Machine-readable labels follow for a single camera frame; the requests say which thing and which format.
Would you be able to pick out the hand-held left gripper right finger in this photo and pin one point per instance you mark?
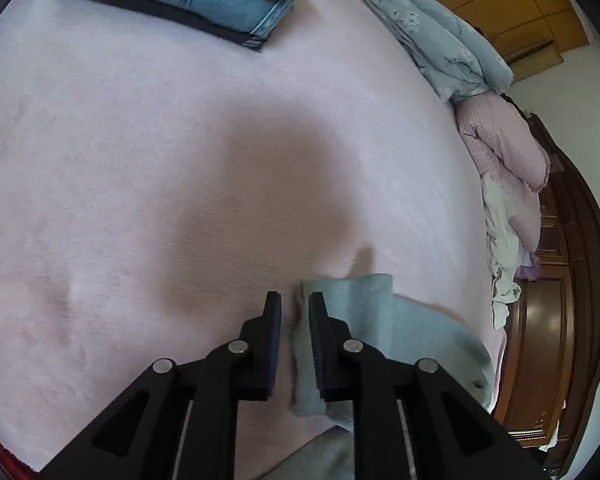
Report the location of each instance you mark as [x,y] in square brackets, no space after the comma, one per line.
[319,355]

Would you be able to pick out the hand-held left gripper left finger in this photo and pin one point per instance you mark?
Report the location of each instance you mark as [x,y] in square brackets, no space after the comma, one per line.
[274,345]

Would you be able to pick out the grey sweater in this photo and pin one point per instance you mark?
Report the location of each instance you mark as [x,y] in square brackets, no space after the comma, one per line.
[375,310]

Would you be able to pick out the white cloth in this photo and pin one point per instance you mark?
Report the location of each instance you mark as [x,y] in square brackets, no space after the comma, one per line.
[497,240]

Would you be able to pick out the purple cloth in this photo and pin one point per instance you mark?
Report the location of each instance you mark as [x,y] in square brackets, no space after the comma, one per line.
[527,267]

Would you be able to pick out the pink bed sheet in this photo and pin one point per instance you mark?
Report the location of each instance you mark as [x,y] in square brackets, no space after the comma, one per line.
[130,160]

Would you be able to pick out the dark wooden headboard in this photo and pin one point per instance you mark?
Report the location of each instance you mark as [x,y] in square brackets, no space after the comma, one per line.
[555,335]

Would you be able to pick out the pink quilt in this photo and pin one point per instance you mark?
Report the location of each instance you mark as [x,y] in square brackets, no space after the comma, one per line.
[500,145]

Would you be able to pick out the red bed edge fabric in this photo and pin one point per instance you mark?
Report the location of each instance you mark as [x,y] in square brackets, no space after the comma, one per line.
[0,452]

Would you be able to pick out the light blue floral quilt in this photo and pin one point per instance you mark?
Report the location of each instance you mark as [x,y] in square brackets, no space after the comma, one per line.
[430,30]

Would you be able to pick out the wooden wardrobe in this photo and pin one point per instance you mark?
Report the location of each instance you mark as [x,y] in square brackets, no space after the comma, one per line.
[505,0]

